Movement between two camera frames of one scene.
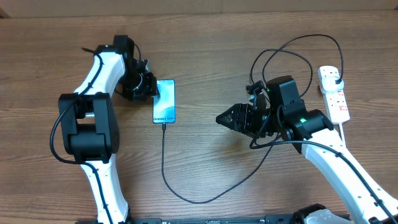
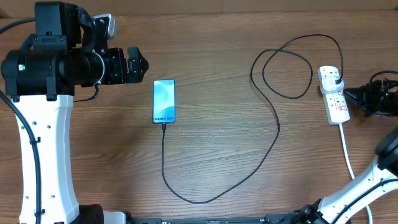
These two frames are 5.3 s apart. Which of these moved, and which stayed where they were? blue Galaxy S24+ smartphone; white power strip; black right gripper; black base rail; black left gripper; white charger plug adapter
Moved: black left gripper; black right gripper
Stayed: white charger plug adapter; blue Galaxy S24+ smartphone; white power strip; black base rail
